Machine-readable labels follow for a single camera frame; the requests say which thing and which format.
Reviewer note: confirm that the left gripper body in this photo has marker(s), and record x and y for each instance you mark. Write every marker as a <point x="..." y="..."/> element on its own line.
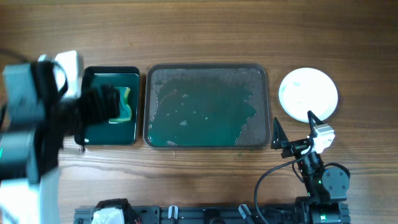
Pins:
<point x="90" y="107"/>

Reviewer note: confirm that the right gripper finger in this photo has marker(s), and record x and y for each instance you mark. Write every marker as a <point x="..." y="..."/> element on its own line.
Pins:
<point x="278" y="137"/>
<point x="313" y="121"/>

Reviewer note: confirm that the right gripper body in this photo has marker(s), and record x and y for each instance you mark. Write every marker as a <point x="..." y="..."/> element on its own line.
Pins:
<point x="296" y="147"/>

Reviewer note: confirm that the white plate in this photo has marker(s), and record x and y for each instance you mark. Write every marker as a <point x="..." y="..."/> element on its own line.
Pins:
<point x="308" y="89"/>

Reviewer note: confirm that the green and yellow sponge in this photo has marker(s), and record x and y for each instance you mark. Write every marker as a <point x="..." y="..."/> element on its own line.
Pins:
<point x="124" y="108"/>

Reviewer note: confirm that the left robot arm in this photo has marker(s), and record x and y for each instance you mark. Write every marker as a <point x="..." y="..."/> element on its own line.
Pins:
<point x="40" y="119"/>

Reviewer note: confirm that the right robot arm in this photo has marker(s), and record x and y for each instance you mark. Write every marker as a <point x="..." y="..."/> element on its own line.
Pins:
<point x="326" y="184"/>

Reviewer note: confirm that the small black water tray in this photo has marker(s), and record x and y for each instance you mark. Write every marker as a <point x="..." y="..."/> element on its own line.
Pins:
<point x="109" y="133"/>

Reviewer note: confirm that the large grey serving tray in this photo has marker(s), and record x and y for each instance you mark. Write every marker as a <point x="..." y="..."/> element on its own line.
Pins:
<point x="207" y="106"/>

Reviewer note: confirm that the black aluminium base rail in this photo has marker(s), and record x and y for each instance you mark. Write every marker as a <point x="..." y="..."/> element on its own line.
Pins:
<point x="211" y="214"/>

